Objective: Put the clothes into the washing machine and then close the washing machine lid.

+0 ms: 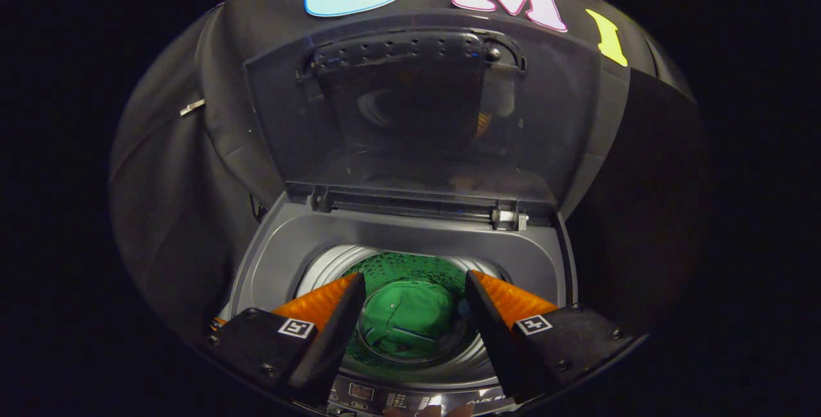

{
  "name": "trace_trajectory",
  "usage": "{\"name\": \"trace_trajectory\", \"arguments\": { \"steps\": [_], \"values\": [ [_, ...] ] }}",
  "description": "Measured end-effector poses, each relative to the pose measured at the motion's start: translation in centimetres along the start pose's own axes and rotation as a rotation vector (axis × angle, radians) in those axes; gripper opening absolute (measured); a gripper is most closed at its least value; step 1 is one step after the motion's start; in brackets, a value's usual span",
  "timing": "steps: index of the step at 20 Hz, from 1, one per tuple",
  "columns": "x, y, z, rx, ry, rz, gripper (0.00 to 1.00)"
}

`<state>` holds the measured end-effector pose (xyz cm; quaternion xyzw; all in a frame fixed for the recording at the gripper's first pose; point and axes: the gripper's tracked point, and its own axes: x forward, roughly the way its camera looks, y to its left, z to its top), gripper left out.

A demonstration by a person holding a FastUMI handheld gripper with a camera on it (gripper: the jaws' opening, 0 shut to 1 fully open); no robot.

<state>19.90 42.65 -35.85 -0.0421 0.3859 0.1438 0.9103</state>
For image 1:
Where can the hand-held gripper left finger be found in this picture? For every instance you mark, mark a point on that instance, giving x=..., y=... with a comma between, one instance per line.
x=333, y=333

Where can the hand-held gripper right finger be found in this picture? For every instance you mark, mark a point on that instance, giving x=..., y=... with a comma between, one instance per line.
x=490, y=327

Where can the green shirt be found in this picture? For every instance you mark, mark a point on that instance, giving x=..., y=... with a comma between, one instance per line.
x=410, y=314

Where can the dark washing machine lid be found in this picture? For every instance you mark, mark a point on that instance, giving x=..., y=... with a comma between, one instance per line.
x=545, y=122

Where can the black backdrop cloth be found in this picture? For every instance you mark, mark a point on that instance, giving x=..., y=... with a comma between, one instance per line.
x=192, y=212

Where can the silver clip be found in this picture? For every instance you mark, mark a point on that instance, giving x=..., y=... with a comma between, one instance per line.
x=192, y=107

